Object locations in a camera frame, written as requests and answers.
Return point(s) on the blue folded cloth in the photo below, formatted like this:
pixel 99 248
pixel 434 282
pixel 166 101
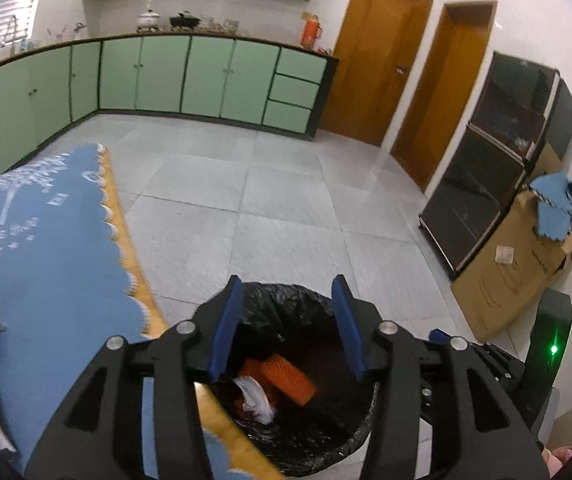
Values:
pixel 555 205

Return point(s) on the black lidded pot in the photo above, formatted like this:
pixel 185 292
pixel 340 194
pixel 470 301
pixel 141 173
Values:
pixel 184 21

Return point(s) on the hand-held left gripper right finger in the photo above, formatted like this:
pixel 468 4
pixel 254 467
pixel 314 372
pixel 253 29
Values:
pixel 348 325

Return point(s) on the white lidded pot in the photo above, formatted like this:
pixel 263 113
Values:
pixel 148 19

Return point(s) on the kitchen faucet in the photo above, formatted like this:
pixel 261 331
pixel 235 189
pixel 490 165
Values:
pixel 12 27

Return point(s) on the brown wooden door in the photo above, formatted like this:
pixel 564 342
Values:
pixel 375 60
pixel 438 90

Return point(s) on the large cardboard box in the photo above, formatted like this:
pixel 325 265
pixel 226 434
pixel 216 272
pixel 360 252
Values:
pixel 505 280

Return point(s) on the black glass cabinet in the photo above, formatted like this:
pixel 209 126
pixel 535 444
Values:
pixel 485 160

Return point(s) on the orange ribbed cup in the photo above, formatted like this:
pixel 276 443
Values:
pixel 286 370

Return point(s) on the green lower kitchen cabinets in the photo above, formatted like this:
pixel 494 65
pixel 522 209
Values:
pixel 206 77

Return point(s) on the trash bin with black bag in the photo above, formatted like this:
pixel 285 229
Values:
pixel 316 440

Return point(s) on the white crumpled tissue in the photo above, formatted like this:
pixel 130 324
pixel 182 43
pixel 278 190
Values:
pixel 256 400

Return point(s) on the blue printed tablecloth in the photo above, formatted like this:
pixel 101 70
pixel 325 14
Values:
pixel 41 270

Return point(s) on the red thermos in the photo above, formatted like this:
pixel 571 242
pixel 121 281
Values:
pixel 310 32

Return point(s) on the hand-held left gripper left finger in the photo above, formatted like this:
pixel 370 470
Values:
pixel 226 330

